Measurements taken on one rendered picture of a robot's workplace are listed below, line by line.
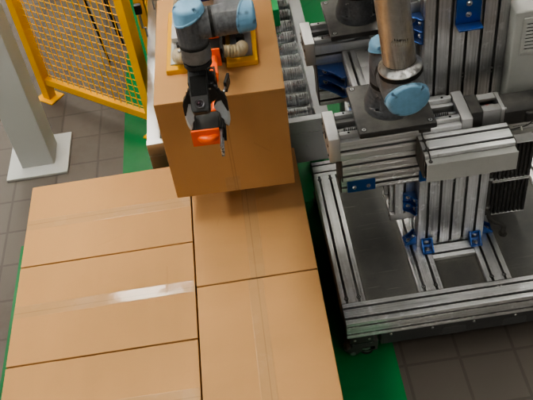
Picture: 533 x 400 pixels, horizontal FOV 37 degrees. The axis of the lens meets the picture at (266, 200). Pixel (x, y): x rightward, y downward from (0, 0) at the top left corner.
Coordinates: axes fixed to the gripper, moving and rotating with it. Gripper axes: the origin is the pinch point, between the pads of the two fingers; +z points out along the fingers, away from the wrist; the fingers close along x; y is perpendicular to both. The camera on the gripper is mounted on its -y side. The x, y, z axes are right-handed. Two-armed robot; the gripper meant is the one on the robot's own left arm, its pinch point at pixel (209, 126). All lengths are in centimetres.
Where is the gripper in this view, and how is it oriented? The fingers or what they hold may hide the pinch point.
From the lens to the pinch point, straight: 208.9
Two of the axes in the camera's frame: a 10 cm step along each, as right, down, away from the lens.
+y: -0.7, -7.0, 7.1
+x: -9.9, 1.2, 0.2
